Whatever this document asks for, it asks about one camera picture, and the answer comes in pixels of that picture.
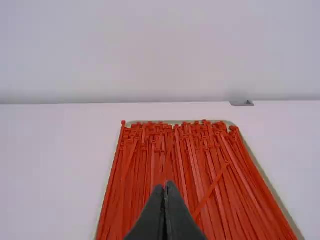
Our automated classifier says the row of orange cable ties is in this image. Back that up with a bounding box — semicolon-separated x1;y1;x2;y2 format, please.
96;119;300;240

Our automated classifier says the pale tray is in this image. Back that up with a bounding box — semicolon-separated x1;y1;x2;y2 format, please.
91;119;306;240

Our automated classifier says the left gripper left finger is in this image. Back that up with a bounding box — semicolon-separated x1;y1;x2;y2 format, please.
123;184;166;240

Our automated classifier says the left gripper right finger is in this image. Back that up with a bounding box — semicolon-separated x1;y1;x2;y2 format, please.
162;180;208;240

